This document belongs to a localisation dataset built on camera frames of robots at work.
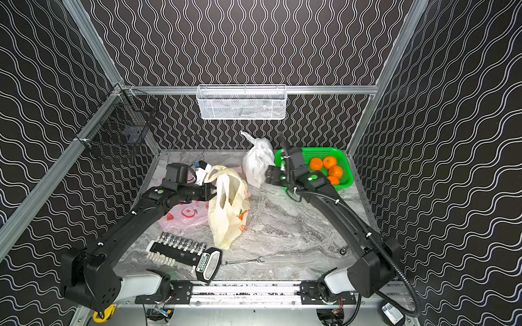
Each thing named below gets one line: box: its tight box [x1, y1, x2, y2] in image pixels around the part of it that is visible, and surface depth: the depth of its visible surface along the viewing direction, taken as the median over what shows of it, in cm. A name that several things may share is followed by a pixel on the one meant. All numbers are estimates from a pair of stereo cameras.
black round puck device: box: [377, 299, 406, 326], surface depth 71 cm
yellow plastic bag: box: [203, 165, 251, 251], surface depth 73 cm
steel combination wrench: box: [220, 256, 266, 267], surface depth 85 cm
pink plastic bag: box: [158, 199, 211, 234], surface depth 93 cm
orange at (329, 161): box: [322, 156, 338, 170], surface depth 109 cm
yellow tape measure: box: [92, 304, 117, 324], surface depth 70 cm
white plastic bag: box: [239, 130, 276, 189], surface depth 100 cm
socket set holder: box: [145, 231, 223, 284], surface depth 84 cm
